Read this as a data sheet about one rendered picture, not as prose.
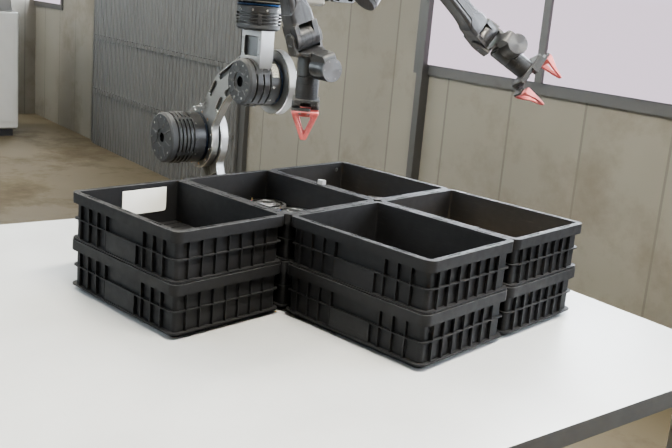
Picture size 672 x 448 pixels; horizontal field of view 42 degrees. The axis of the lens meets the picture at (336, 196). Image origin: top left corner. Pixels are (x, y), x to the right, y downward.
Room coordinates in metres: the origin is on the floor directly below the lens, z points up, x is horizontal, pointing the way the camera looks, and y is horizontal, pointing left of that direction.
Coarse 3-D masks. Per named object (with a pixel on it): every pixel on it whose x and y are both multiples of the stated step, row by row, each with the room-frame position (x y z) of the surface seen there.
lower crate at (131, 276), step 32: (96, 256) 1.85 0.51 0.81; (96, 288) 1.86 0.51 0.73; (128, 288) 1.78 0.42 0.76; (160, 288) 1.68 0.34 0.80; (192, 288) 1.69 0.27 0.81; (224, 288) 1.76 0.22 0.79; (256, 288) 1.83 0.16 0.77; (160, 320) 1.69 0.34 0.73; (192, 320) 1.70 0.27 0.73; (224, 320) 1.76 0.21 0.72
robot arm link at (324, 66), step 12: (288, 36) 2.13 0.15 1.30; (288, 48) 2.15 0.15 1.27; (312, 48) 2.15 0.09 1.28; (324, 48) 2.14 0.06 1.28; (312, 60) 2.12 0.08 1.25; (324, 60) 2.08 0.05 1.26; (336, 60) 2.10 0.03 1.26; (312, 72) 2.11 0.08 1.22; (324, 72) 2.08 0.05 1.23; (336, 72) 2.10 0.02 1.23
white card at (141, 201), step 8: (128, 192) 2.02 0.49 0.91; (136, 192) 2.03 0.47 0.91; (144, 192) 2.05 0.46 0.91; (152, 192) 2.07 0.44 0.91; (160, 192) 2.08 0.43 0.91; (128, 200) 2.02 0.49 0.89; (136, 200) 2.03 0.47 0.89; (144, 200) 2.05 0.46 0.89; (152, 200) 2.07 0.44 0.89; (160, 200) 2.09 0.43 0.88; (128, 208) 2.02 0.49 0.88; (136, 208) 2.03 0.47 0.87; (144, 208) 2.05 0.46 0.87; (152, 208) 2.07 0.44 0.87; (160, 208) 2.09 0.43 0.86
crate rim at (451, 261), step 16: (336, 208) 1.97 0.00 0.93; (352, 208) 2.01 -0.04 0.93; (400, 208) 2.03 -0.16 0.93; (304, 224) 1.84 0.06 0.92; (320, 224) 1.81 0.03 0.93; (448, 224) 1.93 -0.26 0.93; (336, 240) 1.77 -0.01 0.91; (352, 240) 1.74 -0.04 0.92; (368, 240) 1.72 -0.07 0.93; (512, 240) 1.82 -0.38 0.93; (384, 256) 1.68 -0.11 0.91; (400, 256) 1.66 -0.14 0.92; (416, 256) 1.63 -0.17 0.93; (448, 256) 1.65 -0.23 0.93; (464, 256) 1.68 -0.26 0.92; (480, 256) 1.72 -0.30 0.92; (432, 272) 1.61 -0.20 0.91
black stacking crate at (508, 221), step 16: (416, 208) 2.19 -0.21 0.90; (432, 208) 2.24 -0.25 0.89; (448, 208) 2.29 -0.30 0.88; (464, 208) 2.26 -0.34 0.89; (480, 208) 2.23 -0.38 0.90; (496, 208) 2.20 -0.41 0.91; (512, 208) 2.16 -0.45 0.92; (480, 224) 2.22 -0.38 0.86; (496, 224) 2.19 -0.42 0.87; (512, 224) 2.16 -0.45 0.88; (528, 224) 2.13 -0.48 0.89; (544, 224) 2.10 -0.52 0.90; (560, 224) 2.07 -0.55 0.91; (560, 240) 1.98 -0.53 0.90; (512, 256) 1.84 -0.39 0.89; (528, 256) 1.88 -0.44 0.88; (544, 256) 1.93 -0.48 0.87; (560, 256) 1.98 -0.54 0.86; (512, 272) 1.84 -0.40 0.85; (528, 272) 1.88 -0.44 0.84; (544, 272) 1.95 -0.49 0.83
